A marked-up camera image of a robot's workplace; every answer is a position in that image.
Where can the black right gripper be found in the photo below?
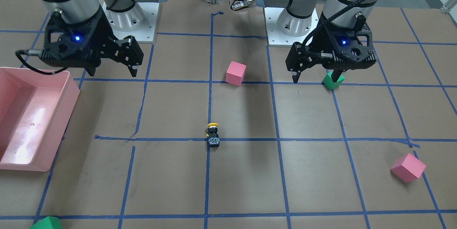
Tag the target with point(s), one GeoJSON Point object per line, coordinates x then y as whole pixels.
{"type": "Point", "coordinates": [101, 32]}

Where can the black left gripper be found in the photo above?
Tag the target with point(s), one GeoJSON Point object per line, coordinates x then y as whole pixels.
{"type": "Point", "coordinates": [320, 33]}

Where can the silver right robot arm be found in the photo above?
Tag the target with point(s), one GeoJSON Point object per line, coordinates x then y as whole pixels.
{"type": "Point", "coordinates": [74, 11]}

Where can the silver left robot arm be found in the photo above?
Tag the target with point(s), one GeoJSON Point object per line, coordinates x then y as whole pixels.
{"type": "Point", "coordinates": [339, 12]}

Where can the pink cube near arm base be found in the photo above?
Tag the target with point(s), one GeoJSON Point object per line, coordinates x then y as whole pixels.
{"type": "Point", "coordinates": [235, 73]}

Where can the green cube centre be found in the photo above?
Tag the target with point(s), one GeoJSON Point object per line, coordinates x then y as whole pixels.
{"type": "Point", "coordinates": [329, 83]}

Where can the pink plastic bin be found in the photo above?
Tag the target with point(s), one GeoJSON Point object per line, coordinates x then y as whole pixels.
{"type": "Point", "coordinates": [34, 112]}

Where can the pink cube front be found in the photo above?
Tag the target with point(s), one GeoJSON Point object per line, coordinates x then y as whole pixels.
{"type": "Point", "coordinates": [408, 168]}

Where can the green cube far corner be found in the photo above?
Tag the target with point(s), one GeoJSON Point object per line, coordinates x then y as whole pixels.
{"type": "Point", "coordinates": [48, 222]}

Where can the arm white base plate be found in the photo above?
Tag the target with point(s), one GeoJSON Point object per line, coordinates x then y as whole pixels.
{"type": "Point", "coordinates": [283, 29]}
{"type": "Point", "coordinates": [140, 22]}

